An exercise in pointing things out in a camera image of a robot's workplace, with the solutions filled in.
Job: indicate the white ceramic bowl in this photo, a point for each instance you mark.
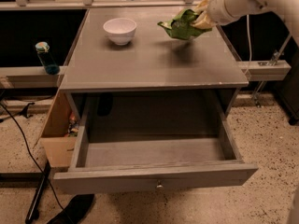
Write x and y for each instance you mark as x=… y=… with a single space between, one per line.
x=120 y=31

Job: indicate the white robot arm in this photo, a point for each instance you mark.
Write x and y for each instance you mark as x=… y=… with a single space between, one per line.
x=287 y=10

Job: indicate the open cardboard box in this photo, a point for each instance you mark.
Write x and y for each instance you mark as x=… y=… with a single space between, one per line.
x=58 y=145

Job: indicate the grey wooden nightstand cabinet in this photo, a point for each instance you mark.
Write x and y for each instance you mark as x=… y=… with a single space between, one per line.
x=152 y=61

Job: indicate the green rice chip bag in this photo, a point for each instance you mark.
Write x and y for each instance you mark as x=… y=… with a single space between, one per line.
x=180 y=27

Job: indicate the blue water bottle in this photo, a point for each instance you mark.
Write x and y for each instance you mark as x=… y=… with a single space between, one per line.
x=46 y=59

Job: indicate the metal drawer knob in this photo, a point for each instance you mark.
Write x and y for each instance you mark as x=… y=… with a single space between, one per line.
x=159 y=185

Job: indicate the open grey top drawer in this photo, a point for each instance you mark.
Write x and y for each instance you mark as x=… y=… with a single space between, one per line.
x=127 y=141

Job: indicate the black metal stand leg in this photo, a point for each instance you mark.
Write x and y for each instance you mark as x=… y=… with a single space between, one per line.
x=33 y=213

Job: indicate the colourful snack packs in box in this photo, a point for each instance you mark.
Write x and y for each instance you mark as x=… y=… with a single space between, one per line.
x=72 y=130

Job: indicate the grey metal rail frame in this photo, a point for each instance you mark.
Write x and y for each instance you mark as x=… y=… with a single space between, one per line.
x=274 y=70

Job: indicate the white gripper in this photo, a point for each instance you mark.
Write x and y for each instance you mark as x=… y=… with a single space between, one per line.
x=217 y=7

